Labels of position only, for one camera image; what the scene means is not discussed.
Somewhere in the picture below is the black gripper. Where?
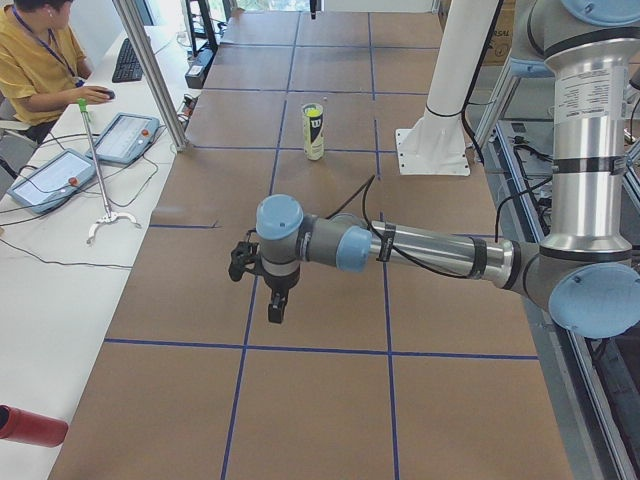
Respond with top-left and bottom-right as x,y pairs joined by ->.
262,269 -> 300,323

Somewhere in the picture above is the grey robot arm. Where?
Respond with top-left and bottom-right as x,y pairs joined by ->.
234,1 -> 639,339

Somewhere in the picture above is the clear tennis ball can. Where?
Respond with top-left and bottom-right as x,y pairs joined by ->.
301,103 -> 325,161

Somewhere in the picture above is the far teach pendant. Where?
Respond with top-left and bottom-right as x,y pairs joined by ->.
93,112 -> 160,167

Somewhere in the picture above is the teach pendant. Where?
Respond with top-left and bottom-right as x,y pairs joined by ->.
8,149 -> 96,214
93,112 -> 160,167

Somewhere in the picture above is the black desktop box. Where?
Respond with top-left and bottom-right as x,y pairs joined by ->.
184,47 -> 215,89

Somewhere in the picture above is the near teach pendant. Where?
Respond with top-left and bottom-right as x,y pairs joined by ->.
8,149 -> 96,214

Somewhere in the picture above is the grabber reacher tool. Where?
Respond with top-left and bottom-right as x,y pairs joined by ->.
77,97 -> 142,245

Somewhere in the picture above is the black keyboard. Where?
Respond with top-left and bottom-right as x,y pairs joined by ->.
112,38 -> 143,83

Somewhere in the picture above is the red bottle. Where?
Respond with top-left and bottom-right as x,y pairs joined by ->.
1,405 -> 69,448

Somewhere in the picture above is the person in yellow shirt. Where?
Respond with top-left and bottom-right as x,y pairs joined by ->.
1,1 -> 111,143

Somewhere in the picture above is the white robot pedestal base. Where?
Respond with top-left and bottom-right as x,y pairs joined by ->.
396,0 -> 501,176

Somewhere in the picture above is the aluminium frame post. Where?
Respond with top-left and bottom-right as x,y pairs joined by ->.
112,0 -> 187,152

